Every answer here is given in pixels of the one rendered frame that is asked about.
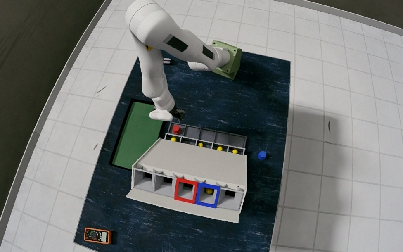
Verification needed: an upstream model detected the orange digital multimeter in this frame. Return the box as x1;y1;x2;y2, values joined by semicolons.
84;228;112;244

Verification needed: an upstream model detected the red square frame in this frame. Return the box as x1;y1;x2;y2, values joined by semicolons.
174;178;198;204

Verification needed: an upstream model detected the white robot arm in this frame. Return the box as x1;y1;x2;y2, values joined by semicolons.
125;0;230;121

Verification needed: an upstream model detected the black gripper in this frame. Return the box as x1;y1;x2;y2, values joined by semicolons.
153;103;185;122

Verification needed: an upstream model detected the blue square frame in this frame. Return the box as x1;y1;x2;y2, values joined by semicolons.
195;182;220;208

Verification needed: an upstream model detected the blue plug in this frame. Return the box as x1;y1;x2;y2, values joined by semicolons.
258;151;266;160

